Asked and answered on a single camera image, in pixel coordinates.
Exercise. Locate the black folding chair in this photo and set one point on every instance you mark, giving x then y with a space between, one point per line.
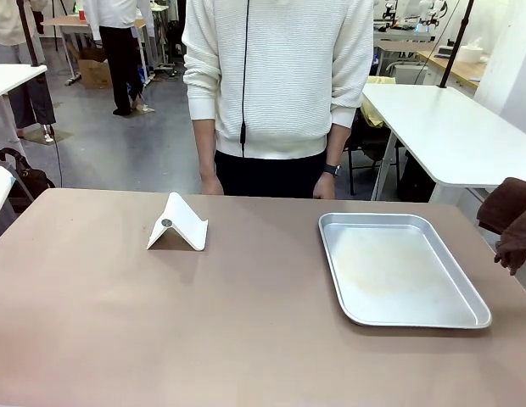
365 144

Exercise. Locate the black stand pole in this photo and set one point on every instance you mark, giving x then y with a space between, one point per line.
29 38
454 51

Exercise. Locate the silver metal baking tray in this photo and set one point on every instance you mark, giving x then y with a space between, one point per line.
394 271

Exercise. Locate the wooden top workbench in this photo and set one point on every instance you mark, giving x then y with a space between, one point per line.
458 70

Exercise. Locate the white panel teal edge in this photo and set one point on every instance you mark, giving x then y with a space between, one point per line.
0 186

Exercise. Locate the bystander in black trousers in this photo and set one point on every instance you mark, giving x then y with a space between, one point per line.
121 63

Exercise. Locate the person's right forearm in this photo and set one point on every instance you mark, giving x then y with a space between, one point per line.
205 144

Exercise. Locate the wood top desk metal legs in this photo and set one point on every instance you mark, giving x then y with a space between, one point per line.
68 23

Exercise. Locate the white folding phone stand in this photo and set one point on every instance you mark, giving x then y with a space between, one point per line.
182 220

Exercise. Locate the person's right hand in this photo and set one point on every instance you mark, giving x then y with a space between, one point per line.
212 184

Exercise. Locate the brown cardboard box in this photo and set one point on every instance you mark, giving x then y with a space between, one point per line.
93 74

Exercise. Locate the black wrist watch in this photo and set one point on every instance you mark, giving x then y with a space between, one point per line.
332 170

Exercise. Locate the bystander in grey trousers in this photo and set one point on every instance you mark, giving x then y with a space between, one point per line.
29 102

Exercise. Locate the black shoulder bag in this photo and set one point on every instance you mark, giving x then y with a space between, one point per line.
31 180

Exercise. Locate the person in white sweater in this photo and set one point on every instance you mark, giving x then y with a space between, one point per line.
288 85

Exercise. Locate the person's left forearm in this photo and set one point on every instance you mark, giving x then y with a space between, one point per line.
337 144

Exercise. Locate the small white table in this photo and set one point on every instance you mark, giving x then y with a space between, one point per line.
8 78

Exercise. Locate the brown terry cloth towel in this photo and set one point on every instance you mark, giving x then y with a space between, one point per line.
513 212

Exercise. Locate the yellow cloth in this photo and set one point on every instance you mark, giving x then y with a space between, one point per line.
371 114

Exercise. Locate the person's left hand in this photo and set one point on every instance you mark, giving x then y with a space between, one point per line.
323 188

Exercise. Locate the large white table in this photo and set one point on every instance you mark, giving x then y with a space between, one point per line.
437 127

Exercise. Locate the white paper roll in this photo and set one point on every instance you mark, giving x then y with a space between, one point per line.
471 53

